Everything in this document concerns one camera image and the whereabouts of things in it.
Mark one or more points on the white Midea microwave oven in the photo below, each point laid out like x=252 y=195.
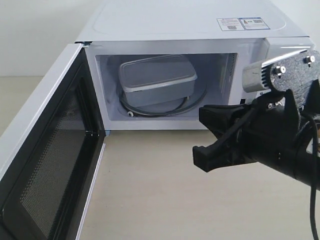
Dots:
x=219 y=38

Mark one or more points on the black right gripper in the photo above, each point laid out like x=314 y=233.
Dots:
x=283 y=142

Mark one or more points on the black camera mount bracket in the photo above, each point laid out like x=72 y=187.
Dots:
x=294 y=76

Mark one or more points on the white microwave door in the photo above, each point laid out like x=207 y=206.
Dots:
x=50 y=154

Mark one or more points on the white plastic lidded container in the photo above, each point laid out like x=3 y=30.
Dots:
x=157 y=79

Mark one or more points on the glass turntable plate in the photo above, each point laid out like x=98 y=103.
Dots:
x=164 y=109

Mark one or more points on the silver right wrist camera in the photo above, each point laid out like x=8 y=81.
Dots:
x=254 y=75

